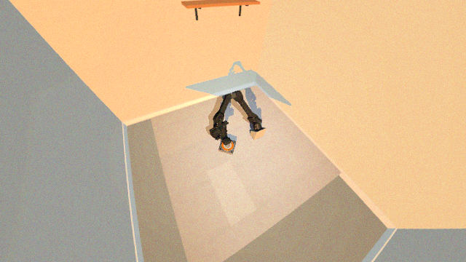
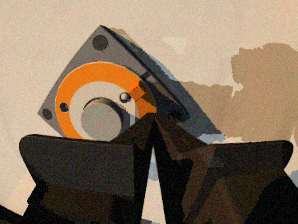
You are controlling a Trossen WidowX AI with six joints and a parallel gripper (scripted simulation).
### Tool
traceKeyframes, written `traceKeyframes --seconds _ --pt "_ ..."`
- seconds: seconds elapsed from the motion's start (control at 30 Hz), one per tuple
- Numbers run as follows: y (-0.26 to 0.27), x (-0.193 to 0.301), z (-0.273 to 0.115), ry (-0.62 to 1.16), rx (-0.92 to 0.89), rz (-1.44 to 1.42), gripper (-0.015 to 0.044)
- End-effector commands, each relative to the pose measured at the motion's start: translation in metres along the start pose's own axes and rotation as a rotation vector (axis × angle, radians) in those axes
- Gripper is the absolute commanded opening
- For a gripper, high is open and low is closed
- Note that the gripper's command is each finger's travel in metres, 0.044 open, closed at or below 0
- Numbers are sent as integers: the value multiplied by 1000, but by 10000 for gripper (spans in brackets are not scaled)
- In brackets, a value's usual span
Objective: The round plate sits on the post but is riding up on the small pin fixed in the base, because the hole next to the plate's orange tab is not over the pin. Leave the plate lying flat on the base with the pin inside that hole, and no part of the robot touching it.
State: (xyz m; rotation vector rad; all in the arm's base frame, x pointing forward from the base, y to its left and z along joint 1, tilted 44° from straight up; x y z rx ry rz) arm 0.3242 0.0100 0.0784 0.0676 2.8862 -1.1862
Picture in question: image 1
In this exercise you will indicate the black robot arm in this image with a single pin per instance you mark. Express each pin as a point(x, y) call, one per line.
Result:
point(215, 132)

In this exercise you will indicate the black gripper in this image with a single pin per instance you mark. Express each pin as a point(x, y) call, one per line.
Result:
point(225, 138)

